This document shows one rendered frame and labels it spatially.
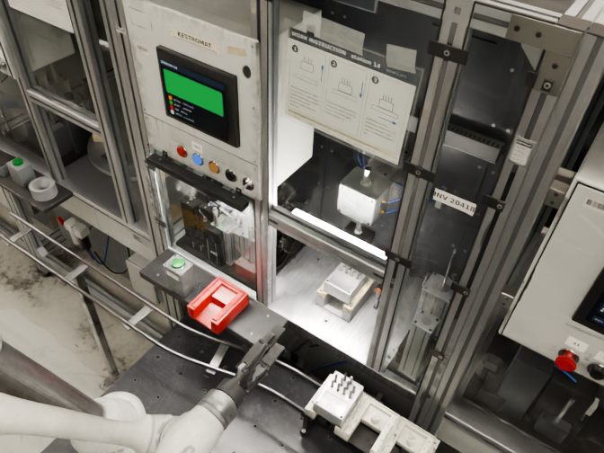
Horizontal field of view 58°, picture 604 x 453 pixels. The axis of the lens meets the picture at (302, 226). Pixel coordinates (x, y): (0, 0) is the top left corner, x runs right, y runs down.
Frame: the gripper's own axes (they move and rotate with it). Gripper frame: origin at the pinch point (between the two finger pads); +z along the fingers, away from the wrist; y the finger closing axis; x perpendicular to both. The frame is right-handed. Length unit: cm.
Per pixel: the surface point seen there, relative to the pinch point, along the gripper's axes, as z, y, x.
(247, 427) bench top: -6.6, -44.3, 5.7
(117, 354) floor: 10, -112, 103
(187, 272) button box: 10.9, -11.0, 43.2
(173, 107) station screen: 18, 46, 47
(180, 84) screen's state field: 18, 54, 43
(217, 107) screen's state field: 18, 52, 31
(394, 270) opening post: 22.6, 22.2, -20.1
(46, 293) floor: 14, -112, 162
